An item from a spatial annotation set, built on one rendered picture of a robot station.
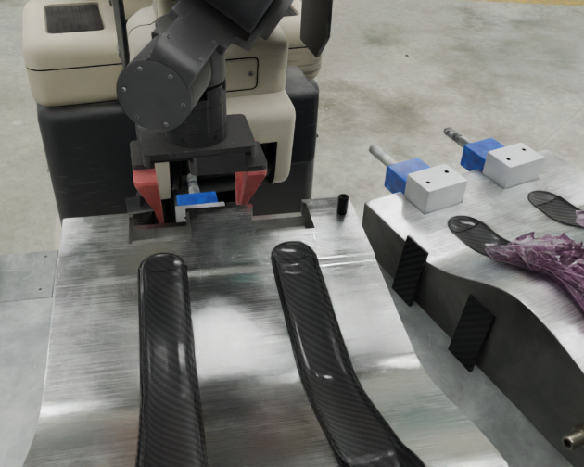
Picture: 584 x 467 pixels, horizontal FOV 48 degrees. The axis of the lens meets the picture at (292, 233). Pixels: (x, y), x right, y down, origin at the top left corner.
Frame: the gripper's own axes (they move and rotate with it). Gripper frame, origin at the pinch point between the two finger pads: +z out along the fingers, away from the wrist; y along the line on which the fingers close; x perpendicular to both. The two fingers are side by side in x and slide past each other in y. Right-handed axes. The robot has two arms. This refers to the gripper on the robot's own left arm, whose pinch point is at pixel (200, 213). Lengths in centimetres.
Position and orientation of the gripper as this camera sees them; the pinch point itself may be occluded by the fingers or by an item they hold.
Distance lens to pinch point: 66.5
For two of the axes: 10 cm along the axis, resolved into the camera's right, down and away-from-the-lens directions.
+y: 9.7, -1.2, 2.1
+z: -0.4, 8.0, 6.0
